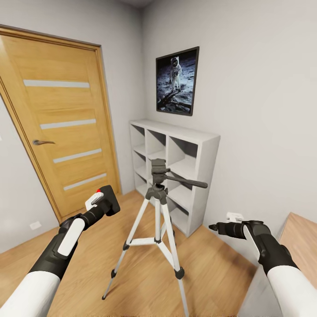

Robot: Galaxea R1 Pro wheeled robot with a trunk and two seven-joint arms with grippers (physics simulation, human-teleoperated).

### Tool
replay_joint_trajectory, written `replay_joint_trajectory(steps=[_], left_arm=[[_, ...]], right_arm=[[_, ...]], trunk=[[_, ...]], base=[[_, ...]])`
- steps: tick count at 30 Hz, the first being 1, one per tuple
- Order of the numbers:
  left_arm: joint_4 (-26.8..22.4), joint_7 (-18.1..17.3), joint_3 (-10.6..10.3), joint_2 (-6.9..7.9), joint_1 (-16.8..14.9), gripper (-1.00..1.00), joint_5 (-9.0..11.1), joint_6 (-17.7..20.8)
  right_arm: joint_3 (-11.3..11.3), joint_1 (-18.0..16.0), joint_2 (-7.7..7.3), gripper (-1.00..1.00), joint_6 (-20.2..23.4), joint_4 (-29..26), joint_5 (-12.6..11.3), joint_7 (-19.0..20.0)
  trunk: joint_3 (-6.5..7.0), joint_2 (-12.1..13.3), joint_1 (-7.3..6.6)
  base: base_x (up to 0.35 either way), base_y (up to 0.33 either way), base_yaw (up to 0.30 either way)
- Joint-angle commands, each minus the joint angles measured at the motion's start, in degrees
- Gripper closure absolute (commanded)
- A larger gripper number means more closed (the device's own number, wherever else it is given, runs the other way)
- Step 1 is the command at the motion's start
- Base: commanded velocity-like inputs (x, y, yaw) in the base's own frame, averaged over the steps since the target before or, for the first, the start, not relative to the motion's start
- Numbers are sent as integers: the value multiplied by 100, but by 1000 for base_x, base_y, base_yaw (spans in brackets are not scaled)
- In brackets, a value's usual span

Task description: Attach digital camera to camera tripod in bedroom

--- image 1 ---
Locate camera tripod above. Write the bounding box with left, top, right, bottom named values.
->
left=102, top=158, right=208, bottom=317

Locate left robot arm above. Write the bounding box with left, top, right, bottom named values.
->
left=0, top=192, right=111, bottom=317

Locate digital camera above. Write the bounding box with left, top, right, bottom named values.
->
left=95, top=185, right=120, bottom=216

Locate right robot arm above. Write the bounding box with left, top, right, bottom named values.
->
left=209, top=212, right=317, bottom=317

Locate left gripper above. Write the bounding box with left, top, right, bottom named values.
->
left=88, top=201, right=111, bottom=224

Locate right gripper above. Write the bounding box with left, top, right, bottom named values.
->
left=209, top=222, right=238, bottom=238

